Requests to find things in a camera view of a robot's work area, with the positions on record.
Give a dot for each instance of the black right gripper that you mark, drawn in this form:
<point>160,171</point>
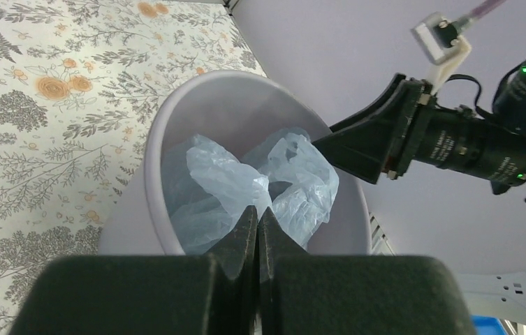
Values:
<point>358,144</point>

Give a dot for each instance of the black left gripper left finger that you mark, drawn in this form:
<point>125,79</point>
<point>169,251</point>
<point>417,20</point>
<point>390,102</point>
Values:
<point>211,293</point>

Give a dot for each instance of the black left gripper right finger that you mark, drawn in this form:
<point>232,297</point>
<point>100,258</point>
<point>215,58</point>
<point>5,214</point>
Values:
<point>302,293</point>

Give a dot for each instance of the light blue plastic trash bag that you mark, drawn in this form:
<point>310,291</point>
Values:
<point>206,188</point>

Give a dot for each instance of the grey plastic trash bin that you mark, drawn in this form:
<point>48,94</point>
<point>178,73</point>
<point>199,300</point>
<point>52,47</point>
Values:
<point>238,110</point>

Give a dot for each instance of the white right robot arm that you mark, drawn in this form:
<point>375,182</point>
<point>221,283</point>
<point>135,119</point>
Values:
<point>454,179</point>

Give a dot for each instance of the bright blue cloth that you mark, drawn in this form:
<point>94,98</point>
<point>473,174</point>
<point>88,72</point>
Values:
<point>488,326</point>

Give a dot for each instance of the floral patterned table mat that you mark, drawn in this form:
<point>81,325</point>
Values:
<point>80,82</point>

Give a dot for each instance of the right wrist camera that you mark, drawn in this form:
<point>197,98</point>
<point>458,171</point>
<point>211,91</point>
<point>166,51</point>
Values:
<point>444,46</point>

